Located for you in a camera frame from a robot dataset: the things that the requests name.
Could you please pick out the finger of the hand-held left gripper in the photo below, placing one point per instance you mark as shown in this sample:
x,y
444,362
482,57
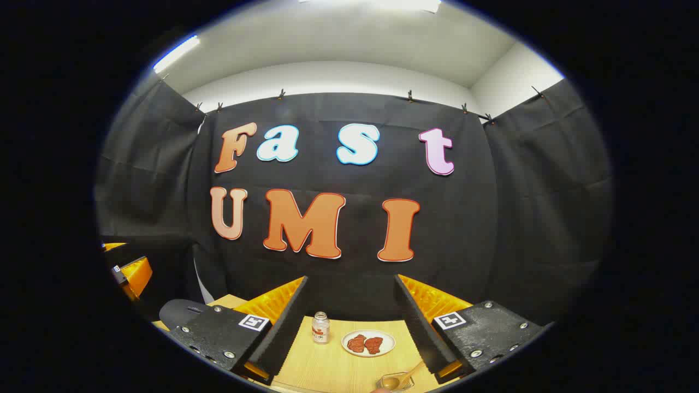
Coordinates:
x,y
136,275
112,246

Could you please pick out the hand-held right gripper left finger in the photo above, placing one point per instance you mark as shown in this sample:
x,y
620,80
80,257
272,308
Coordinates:
x,y
284,333

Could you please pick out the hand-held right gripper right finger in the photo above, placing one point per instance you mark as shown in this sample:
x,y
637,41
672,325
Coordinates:
x,y
420,333

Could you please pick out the grey rice cooker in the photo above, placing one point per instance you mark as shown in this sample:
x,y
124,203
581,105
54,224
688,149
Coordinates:
x,y
180,312

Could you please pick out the wooden spoon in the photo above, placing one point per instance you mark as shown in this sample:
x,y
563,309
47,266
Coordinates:
x,y
390,383

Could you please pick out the white round plate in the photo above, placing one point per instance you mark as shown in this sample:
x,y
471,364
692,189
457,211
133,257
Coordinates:
x,y
389,343

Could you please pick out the clear plastic drink bottle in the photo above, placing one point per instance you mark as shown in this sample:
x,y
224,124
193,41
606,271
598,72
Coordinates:
x,y
320,332

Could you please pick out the red meat slice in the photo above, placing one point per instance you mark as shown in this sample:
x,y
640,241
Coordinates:
x,y
356,343
374,345

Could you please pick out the ceiling light strip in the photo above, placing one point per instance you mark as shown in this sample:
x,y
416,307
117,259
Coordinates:
x,y
176,53
382,4

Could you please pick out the row of black cloth clips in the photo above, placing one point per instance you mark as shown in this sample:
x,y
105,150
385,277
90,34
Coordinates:
x,y
410,97

